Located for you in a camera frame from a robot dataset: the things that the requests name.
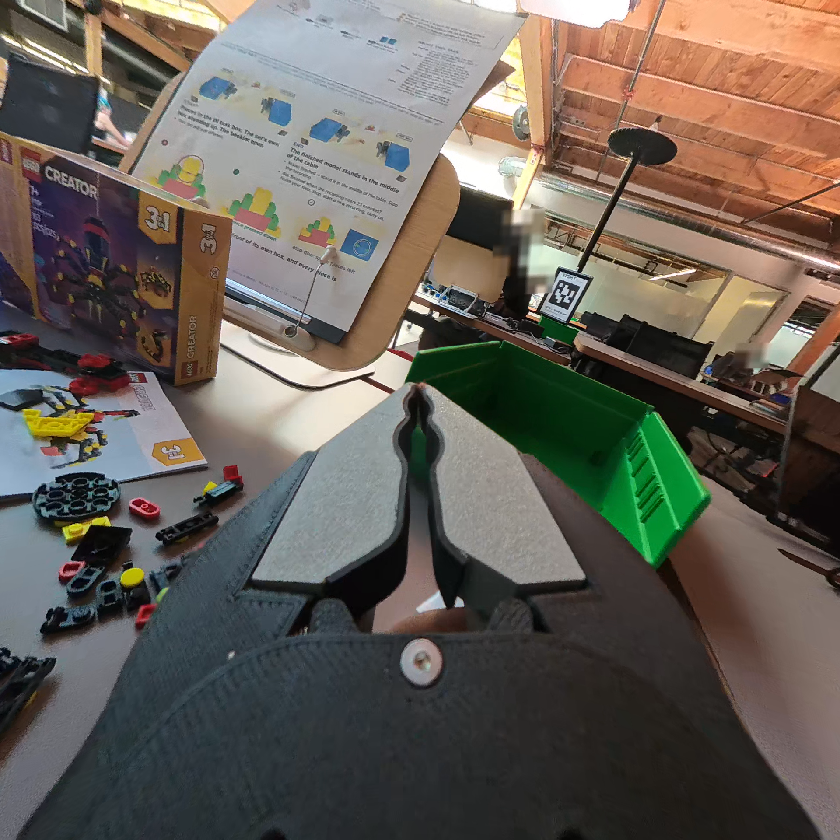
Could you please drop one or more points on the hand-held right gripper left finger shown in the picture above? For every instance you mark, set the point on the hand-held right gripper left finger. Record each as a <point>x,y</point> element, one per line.
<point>335,519</point>

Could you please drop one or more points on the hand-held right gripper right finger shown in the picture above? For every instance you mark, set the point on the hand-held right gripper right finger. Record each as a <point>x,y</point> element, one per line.
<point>505,519</point>

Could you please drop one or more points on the pile of lego pieces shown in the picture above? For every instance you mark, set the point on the pile of lego pieces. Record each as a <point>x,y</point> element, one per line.
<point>76,499</point>

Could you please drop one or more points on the red yellow black lego model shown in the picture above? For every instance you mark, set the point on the red yellow black lego model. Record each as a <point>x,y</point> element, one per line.
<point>92,361</point>

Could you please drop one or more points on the purple lego set box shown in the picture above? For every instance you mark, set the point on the purple lego set box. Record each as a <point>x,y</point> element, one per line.
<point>105,250</point>

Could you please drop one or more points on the green plastic bin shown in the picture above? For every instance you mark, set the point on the green plastic bin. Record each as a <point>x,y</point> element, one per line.
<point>551,407</point>

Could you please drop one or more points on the open spider instruction booklet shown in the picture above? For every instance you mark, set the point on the open spider instruction booklet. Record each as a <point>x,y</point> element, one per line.
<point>145,427</point>

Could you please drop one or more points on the background workbench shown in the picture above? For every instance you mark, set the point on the background workbench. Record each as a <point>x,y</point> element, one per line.
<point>656,368</point>

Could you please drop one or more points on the small marker tag card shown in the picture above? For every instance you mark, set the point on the small marker tag card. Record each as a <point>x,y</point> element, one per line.
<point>566,295</point>

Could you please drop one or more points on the black round-top pole stand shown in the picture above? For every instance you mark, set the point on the black round-top pole stand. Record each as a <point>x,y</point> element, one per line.
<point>643,145</point>

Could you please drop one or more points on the printed instruction sheet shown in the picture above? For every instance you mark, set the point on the printed instruction sheet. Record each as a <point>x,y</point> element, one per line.
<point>328,118</point>

